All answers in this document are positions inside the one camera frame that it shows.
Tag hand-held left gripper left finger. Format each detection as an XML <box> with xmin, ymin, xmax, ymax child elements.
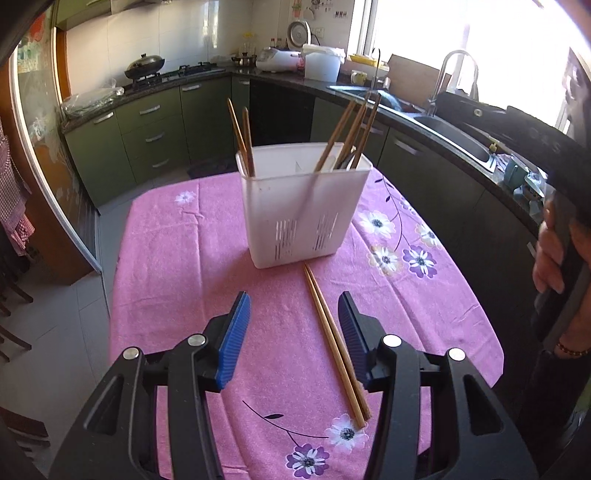
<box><xmin>48</xmin><ymin>291</ymin><xmax>252</xmax><ymax>480</ymax></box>

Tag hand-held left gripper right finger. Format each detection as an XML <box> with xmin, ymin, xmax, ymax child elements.
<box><xmin>338</xmin><ymin>291</ymin><xmax>539</xmax><ymax>480</ymax></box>

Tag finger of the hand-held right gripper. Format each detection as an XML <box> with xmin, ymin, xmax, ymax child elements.
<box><xmin>436</xmin><ymin>91</ymin><xmax>509</xmax><ymax>139</ymax></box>

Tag white plastic utensil holder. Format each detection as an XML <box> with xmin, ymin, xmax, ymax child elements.
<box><xmin>235</xmin><ymin>142</ymin><xmax>374</xmax><ymax>269</ymax></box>

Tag person's right forearm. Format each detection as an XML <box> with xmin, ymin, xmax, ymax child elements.
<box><xmin>545</xmin><ymin>286</ymin><xmax>591</xmax><ymax>416</ymax></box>

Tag person's right hand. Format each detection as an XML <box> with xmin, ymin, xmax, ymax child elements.
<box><xmin>532</xmin><ymin>194</ymin><xmax>566</xmax><ymax>296</ymax></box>

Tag steel kitchen sink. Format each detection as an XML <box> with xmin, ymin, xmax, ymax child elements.
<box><xmin>413</xmin><ymin>113</ymin><xmax>492</xmax><ymax>174</ymax></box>

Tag steel kitchen faucet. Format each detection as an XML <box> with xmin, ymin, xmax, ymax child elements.
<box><xmin>427</xmin><ymin>50</ymin><xmax>481</xmax><ymax>118</ymax></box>

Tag teal cup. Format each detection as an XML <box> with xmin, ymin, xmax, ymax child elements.
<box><xmin>505</xmin><ymin>161</ymin><xmax>527</xmax><ymax>190</ymax></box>

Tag wooden cutting board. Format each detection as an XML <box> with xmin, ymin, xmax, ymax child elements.
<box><xmin>388</xmin><ymin>54</ymin><xmax>439</xmax><ymax>97</ymax></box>

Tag pink floral tablecloth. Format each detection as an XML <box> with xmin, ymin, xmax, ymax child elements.
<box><xmin>108</xmin><ymin>164</ymin><xmax>505</xmax><ymax>480</ymax></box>

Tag dark pan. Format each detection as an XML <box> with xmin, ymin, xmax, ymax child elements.
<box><xmin>369</xmin><ymin>90</ymin><xmax>407</xmax><ymax>112</ymax></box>

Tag yellow dish rack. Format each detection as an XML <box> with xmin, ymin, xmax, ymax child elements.
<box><xmin>348</xmin><ymin>53</ymin><xmax>389</xmax><ymax>77</ymax></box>

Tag white lidded bucket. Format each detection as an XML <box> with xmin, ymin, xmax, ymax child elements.
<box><xmin>302</xmin><ymin>44</ymin><xmax>346</xmax><ymax>83</ymax></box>

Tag round white appliance lid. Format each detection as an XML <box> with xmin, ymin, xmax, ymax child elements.
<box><xmin>286</xmin><ymin>19</ymin><xmax>312</xmax><ymax>51</ymax></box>

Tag white rice cooker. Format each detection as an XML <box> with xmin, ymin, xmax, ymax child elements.
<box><xmin>255</xmin><ymin>47</ymin><xmax>305</xmax><ymax>73</ymax></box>

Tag green kitchen cabinets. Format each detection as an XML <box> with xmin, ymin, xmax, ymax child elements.
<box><xmin>62</xmin><ymin>76</ymin><xmax>546</xmax><ymax>287</ymax></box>

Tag dark wooden chair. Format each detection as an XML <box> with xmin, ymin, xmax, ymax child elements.
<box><xmin>0</xmin><ymin>406</ymin><xmax>51</xmax><ymax>455</ymax></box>
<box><xmin>0</xmin><ymin>240</ymin><xmax>33</xmax><ymax>361</ymax></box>

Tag checkered apron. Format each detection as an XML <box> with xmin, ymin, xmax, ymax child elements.
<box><xmin>0</xmin><ymin>117</ymin><xmax>35</xmax><ymax>257</ymax></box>

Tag glass sliding door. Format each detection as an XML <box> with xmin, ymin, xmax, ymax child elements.
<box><xmin>9</xmin><ymin>28</ymin><xmax>105</xmax><ymax>273</ymax></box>

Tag black gas stove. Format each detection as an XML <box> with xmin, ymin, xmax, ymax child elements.
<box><xmin>131</xmin><ymin>62</ymin><xmax>227</xmax><ymax>88</ymax></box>

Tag plastic wrapped glass lid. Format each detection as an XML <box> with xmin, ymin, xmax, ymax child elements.
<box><xmin>60</xmin><ymin>85</ymin><xmax>124</xmax><ymax>116</ymax></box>

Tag black wok with lid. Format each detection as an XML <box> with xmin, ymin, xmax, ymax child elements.
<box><xmin>124</xmin><ymin>53</ymin><xmax>166</xmax><ymax>80</ymax></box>

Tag beaded bracelet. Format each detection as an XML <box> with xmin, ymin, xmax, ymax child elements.
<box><xmin>556</xmin><ymin>339</ymin><xmax>591</xmax><ymax>358</ymax></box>

